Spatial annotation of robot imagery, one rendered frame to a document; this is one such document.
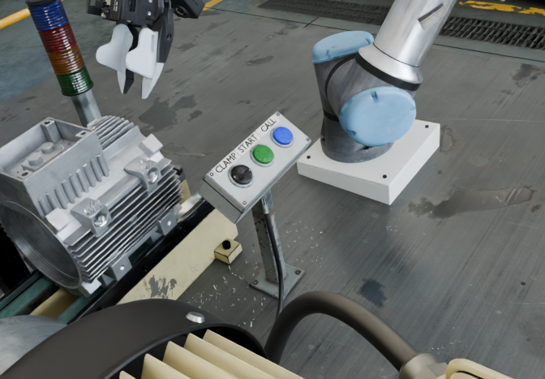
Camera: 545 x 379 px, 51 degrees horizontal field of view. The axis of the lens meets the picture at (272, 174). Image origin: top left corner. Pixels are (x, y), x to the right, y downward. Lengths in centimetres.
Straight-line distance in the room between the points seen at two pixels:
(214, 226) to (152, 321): 78
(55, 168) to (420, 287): 58
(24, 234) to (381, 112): 58
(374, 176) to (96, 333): 91
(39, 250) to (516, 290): 73
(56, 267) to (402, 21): 64
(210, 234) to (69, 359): 81
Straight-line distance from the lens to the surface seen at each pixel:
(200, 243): 100
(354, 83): 95
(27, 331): 57
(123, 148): 87
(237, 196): 76
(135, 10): 77
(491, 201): 113
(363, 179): 110
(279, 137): 83
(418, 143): 117
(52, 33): 115
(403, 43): 93
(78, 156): 80
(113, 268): 83
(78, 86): 119
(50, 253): 95
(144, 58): 79
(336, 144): 114
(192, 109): 151
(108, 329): 23
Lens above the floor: 153
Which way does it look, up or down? 37 degrees down
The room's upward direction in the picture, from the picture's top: 10 degrees counter-clockwise
